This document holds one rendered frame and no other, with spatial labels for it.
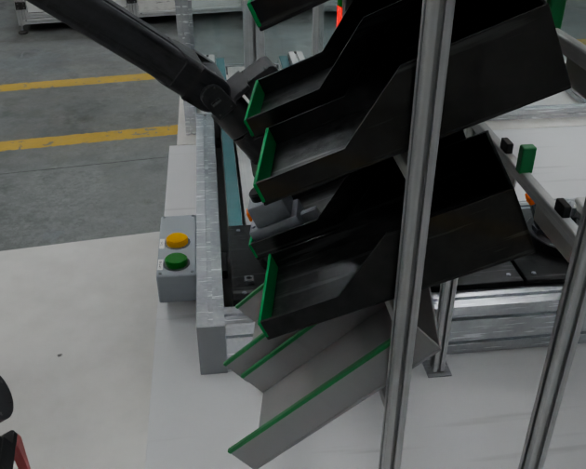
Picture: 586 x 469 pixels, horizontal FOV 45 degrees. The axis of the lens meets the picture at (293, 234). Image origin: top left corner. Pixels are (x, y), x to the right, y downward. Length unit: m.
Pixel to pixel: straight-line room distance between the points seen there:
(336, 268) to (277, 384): 0.23
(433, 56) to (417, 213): 0.14
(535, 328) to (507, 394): 0.14
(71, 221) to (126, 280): 2.02
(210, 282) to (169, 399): 0.22
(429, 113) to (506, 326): 0.71
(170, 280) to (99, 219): 2.17
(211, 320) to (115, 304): 0.28
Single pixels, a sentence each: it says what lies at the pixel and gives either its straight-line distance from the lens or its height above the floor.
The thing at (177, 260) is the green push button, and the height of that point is 0.97.
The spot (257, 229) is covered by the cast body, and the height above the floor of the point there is 1.22.
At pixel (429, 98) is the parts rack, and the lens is 0.57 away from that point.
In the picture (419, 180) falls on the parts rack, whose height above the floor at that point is 1.39.
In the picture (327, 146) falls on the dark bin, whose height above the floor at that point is 1.38.
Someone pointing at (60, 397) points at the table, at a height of 0.86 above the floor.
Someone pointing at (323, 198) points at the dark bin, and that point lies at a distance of 0.91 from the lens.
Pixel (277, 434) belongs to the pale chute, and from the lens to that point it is 0.83.
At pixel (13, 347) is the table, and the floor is 0.86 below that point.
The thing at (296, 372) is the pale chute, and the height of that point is 1.04.
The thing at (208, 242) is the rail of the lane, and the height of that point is 0.95.
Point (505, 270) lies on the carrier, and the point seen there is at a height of 0.97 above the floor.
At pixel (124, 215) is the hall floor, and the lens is 3.41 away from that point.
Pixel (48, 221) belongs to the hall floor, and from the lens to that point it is 3.46.
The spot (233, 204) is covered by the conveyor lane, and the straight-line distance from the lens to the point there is 1.47.
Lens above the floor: 1.66
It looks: 32 degrees down
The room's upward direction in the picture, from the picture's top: straight up
